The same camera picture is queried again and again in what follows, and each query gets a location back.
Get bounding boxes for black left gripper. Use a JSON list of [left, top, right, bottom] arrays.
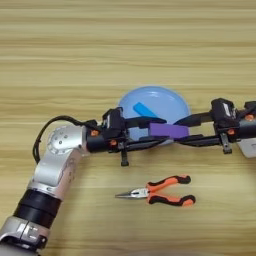
[[85, 116, 168, 168]]

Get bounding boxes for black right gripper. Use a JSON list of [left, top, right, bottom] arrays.
[[172, 100, 256, 155]]

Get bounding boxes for purple rectangular block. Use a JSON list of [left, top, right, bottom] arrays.
[[148, 122, 190, 140]]

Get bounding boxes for orange black needle-nose pliers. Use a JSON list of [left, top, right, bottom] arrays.
[[114, 174, 197, 208]]

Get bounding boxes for blue rectangular block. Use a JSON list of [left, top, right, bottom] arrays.
[[132, 101, 160, 119]]

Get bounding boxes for right gripper labelled black box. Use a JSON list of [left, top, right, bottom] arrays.
[[210, 97, 238, 123]]

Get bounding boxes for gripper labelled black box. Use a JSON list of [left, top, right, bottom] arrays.
[[102, 106, 126, 131], [210, 97, 238, 123]]

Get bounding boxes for left gripper labelled black box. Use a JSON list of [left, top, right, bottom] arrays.
[[102, 106, 126, 131]]

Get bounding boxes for light blue round plate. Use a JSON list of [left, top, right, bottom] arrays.
[[117, 85, 192, 146]]

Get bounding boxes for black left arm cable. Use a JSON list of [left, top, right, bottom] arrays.
[[31, 115, 102, 165]]

